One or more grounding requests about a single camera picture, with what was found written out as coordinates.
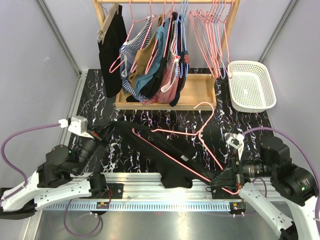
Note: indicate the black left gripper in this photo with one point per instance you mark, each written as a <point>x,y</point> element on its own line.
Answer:
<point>102,133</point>

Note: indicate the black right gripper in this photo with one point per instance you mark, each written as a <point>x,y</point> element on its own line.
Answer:
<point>229,176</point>

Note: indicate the pink wire hanger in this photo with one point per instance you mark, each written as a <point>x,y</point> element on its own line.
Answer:
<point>198,134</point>

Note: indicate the black tank top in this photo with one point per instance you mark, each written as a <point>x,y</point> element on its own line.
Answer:
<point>172,175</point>

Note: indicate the maroon tank top grey trim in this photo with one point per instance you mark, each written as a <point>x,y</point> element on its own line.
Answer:
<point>186,59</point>

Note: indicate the light blue wire hanger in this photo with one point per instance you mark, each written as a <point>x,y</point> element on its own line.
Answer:
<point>181,44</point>

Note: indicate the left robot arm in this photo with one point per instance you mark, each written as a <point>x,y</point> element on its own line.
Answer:
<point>54,180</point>

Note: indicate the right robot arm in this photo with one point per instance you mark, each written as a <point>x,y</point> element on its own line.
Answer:
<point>295,184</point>

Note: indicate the pink hanger striped top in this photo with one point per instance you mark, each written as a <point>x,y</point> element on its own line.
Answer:
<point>130,42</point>

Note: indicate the red white striped tank top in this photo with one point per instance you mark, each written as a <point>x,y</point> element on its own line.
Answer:
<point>170,75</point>

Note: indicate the blue white striped tank top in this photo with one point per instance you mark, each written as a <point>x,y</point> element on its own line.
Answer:
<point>129,57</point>

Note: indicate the brown tank top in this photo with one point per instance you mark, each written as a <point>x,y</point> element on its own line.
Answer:
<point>142,60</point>

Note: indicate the navy tank top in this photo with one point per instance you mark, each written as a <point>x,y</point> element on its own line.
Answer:
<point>182,78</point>

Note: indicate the teal tank top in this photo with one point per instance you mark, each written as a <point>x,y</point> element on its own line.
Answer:
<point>152,62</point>

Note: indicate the pink hanger brown top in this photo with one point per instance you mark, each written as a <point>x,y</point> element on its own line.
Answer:
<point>143,55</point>

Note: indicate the wooden clip hanger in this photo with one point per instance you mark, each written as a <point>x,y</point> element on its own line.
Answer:
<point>114,10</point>

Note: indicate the black marble pattern mat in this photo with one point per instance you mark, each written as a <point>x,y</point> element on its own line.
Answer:
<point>119,157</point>

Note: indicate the wooden clothes rack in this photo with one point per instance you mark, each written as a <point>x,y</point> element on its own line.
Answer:
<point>198,87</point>

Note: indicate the white perforated plastic basket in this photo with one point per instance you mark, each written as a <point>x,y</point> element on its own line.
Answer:
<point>250,87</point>

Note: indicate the black skirt on rack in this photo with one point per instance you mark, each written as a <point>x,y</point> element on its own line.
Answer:
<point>109,52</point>

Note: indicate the bundle of empty pink hangers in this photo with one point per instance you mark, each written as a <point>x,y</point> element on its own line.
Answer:
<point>210,30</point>

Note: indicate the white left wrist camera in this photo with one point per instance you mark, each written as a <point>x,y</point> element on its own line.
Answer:
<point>77,125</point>

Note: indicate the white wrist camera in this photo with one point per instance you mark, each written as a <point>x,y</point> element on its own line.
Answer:
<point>77,125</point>
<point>237,142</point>

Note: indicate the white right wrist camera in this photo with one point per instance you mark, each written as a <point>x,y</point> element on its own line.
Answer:
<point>237,142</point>

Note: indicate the aluminium mounting rail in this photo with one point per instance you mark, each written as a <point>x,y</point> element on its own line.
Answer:
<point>144,192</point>

